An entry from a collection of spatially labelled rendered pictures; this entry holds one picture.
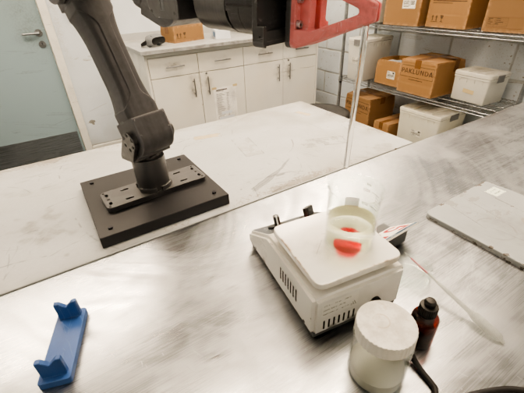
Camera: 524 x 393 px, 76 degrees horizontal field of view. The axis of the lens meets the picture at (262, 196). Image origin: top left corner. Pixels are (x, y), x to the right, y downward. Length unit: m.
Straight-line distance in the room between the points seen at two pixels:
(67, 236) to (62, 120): 2.68
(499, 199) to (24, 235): 0.87
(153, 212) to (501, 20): 2.24
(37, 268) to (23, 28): 2.69
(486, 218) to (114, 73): 0.68
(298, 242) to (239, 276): 0.12
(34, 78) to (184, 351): 2.96
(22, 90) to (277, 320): 3.00
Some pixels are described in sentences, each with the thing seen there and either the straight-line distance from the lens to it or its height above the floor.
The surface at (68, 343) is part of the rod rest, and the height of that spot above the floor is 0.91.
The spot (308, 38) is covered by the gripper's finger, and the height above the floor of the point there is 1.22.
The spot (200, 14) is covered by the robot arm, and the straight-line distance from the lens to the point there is 0.44.
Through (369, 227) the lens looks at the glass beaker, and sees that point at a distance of 0.40.
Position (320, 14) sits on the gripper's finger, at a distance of 0.38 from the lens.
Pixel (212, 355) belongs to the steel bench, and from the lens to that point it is 0.44.
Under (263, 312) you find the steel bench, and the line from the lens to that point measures 0.47.
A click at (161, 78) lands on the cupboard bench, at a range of 2.80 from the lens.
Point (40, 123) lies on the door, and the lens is 3.33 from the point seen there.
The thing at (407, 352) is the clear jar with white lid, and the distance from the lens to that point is 0.37.
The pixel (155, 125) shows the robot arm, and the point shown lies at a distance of 0.63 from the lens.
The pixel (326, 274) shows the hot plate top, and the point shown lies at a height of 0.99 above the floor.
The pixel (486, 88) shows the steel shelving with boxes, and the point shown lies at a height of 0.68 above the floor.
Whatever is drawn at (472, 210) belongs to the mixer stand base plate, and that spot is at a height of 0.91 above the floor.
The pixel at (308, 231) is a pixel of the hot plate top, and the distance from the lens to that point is 0.45.
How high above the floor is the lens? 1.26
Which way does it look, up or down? 32 degrees down
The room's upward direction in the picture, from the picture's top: 2 degrees counter-clockwise
